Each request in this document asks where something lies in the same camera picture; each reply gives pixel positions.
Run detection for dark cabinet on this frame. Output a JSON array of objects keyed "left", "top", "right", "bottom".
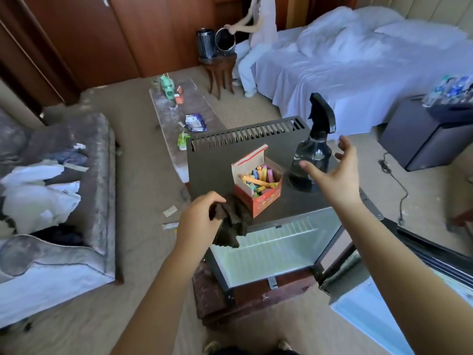
[{"left": 380, "top": 96, "right": 473, "bottom": 172}]

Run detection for grey upholstered bench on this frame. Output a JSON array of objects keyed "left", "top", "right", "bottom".
[{"left": 149, "top": 79, "right": 226, "bottom": 183}]

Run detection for dark red wooden stand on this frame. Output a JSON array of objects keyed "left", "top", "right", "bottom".
[{"left": 192, "top": 262, "right": 319, "bottom": 326}]

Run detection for small wooden stool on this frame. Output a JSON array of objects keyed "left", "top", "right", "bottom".
[{"left": 200, "top": 54, "right": 237, "bottom": 101}]

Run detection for blue packet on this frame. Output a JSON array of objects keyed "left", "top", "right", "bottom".
[{"left": 184, "top": 113, "right": 207, "bottom": 133}]

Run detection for dark grey cloth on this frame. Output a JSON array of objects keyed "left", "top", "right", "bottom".
[{"left": 210, "top": 196, "right": 252, "bottom": 249}]

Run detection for dark glass spray bottle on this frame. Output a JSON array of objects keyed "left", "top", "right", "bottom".
[{"left": 288, "top": 92, "right": 337, "bottom": 191}]

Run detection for green toy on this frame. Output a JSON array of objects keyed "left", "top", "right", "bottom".
[{"left": 160, "top": 73, "right": 177, "bottom": 101}]

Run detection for grey velvet sofa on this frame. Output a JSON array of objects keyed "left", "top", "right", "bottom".
[{"left": 0, "top": 107, "right": 118, "bottom": 330}]

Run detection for white bed pillow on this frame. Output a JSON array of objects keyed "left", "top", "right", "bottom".
[{"left": 373, "top": 18, "right": 468, "bottom": 50}]

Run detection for person's left hand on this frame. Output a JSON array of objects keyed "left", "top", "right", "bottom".
[{"left": 173, "top": 190, "right": 228, "bottom": 256}]

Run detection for black power cable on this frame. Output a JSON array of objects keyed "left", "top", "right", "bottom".
[{"left": 379, "top": 151, "right": 409, "bottom": 226}]

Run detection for large white garment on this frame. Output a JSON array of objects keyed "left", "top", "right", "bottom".
[{"left": 0, "top": 181, "right": 82, "bottom": 234}]

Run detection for white bed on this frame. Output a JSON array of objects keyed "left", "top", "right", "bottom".
[{"left": 255, "top": 5, "right": 473, "bottom": 141}]

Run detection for orange cardboard chalk box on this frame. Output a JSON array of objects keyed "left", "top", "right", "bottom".
[{"left": 231, "top": 144, "right": 284, "bottom": 219}]

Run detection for person's right foot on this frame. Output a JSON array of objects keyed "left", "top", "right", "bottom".
[{"left": 275, "top": 338, "right": 295, "bottom": 355}]

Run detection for black garment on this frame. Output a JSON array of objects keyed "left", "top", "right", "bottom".
[{"left": 33, "top": 225, "right": 84, "bottom": 246}]

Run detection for person's left forearm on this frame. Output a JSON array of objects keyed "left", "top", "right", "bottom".
[{"left": 111, "top": 248, "right": 204, "bottom": 355}]

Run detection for person's right forearm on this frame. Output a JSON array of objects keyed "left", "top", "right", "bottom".
[{"left": 336, "top": 199, "right": 473, "bottom": 355}]

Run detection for black ribbed bin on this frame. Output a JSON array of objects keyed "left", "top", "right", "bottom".
[
  {"left": 214, "top": 27, "right": 237, "bottom": 56},
  {"left": 196, "top": 28, "right": 217, "bottom": 60}
]

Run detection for person's right hand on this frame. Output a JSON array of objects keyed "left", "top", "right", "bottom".
[{"left": 299, "top": 135, "right": 363, "bottom": 212}]

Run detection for small white garment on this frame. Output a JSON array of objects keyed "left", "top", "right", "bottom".
[{"left": 0, "top": 162, "right": 68, "bottom": 185}]

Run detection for person's dark trousers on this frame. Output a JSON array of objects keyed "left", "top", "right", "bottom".
[{"left": 214, "top": 345, "right": 282, "bottom": 355}]

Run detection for small clear water bottle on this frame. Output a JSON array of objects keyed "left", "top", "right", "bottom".
[
  {"left": 458, "top": 73, "right": 473, "bottom": 97},
  {"left": 442, "top": 76, "right": 463, "bottom": 101},
  {"left": 423, "top": 76, "right": 444, "bottom": 108}
]

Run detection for grey mini fridge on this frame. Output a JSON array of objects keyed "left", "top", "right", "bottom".
[{"left": 186, "top": 116, "right": 385, "bottom": 293}]

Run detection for grey garment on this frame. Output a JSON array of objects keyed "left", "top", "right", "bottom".
[{"left": 48, "top": 147, "right": 88, "bottom": 166}]

